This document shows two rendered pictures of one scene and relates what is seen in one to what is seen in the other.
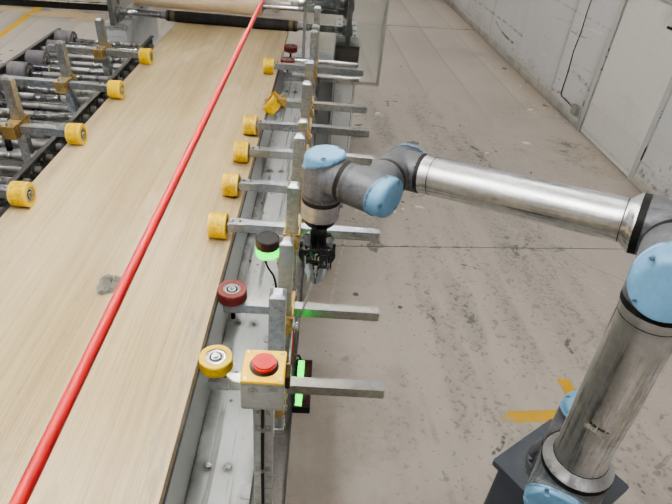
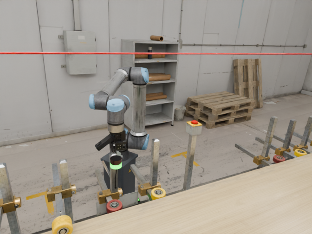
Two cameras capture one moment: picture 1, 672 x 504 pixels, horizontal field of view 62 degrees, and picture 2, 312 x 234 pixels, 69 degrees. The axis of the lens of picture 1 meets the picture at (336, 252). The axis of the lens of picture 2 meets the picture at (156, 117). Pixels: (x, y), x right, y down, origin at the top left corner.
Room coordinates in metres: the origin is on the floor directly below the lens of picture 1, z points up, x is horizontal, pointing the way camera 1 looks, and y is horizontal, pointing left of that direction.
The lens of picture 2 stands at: (1.36, 1.18, 1.75)
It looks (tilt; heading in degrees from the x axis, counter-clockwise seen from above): 21 degrees down; 246
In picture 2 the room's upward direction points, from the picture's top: 3 degrees clockwise
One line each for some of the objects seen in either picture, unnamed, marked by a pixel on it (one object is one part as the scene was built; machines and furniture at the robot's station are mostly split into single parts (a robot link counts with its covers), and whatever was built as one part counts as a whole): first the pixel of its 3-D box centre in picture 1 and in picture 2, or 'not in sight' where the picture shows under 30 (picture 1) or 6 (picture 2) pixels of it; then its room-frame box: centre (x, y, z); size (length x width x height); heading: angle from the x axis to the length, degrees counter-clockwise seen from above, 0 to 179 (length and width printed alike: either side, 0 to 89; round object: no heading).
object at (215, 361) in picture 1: (216, 371); (158, 199); (0.91, 0.26, 0.85); 0.08 x 0.08 x 0.11
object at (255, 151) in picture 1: (306, 155); not in sight; (1.91, 0.15, 0.95); 0.50 x 0.04 x 0.04; 93
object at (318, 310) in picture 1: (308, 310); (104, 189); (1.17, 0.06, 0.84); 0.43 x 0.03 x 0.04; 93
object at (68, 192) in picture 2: (292, 232); (61, 191); (1.40, 0.14, 0.95); 0.14 x 0.06 x 0.05; 3
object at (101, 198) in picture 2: (283, 312); (110, 195); (1.15, 0.13, 0.85); 0.14 x 0.06 x 0.05; 3
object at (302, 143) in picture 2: not in sight; (304, 140); (-0.62, 0.03, 0.88); 0.04 x 0.04 x 0.48; 3
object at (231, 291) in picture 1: (232, 302); (114, 212); (1.16, 0.27, 0.85); 0.08 x 0.08 x 0.11
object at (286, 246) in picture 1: (284, 310); (113, 190); (1.12, 0.12, 0.87); 0.04 x 0.04 x 0.48; 3
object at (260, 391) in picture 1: (264, 381); (193, 128); (0.61, 0.10, 1.18); 0.07 x 0.07 x 0.08; 3
